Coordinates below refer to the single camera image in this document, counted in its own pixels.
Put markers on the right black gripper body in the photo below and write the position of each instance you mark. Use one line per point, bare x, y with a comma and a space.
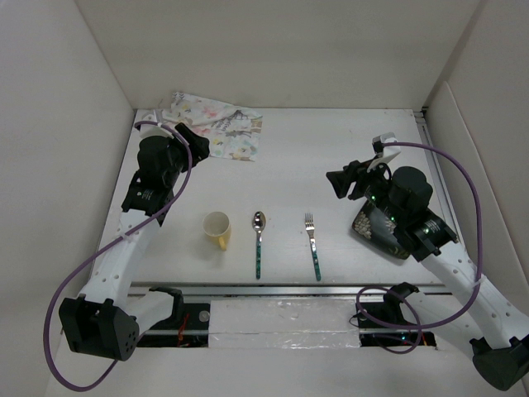
376, 188

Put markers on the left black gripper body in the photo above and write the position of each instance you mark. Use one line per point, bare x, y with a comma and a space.
179, 160

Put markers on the floral animal print cloth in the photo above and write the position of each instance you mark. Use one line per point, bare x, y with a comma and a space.
233, 131

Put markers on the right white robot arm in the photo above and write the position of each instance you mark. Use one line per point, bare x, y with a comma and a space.
500, 353

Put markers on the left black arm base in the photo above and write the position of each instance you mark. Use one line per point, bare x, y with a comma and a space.
186, 327

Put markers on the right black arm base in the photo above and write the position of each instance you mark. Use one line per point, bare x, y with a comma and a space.
394, 340

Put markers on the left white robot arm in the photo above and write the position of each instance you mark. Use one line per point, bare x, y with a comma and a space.
100, 321

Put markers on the black floral square plate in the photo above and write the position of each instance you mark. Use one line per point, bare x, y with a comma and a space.
371, 224

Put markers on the yellow mug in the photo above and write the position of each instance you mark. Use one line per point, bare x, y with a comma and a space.
217, 228

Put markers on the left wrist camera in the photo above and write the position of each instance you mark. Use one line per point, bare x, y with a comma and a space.
147, 130

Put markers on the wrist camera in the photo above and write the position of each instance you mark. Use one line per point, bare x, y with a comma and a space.
386, 148
147, 130

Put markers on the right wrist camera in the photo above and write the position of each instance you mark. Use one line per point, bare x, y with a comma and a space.
386, 148

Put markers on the fork with teal handle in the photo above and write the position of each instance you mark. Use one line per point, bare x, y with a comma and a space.
310, 229

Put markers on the spoon with teal handle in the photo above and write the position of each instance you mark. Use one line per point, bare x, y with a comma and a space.
258, 225

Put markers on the aluminium front rail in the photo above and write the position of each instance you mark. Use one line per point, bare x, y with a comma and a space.
233, 290

